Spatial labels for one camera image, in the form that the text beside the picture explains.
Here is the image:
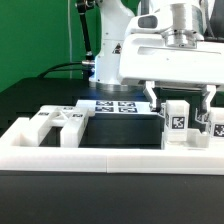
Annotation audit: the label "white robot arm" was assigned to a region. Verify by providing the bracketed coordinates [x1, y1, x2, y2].
[89, 0, 224, 115]

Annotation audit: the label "white marker base plate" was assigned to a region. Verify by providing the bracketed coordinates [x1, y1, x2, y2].
[76, 100, 156, 115]

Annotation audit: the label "white vertical cable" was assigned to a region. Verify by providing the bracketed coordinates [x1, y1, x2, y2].
[67, 0, 74, 80]

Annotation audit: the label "left white marker cube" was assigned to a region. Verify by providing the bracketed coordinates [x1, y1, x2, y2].
[158, 103, 166, 118]

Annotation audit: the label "white chair back part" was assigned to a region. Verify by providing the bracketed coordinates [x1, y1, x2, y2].
[21, 105, 95, 148]

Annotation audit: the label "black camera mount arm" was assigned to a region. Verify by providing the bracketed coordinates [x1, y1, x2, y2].
[75, 0, 95, 68]

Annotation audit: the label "white chair seat part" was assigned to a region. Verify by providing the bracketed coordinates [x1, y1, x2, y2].
[161, 128, 210, 151]

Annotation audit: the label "black cables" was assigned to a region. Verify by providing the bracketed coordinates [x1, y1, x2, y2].
[37, 61, 91, 79]

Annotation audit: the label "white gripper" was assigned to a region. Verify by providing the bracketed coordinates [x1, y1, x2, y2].
[118, 3, 224, 121]

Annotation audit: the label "white U-shaped boundary frame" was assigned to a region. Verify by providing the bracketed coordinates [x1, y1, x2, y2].
[0, 118, 224, 175]

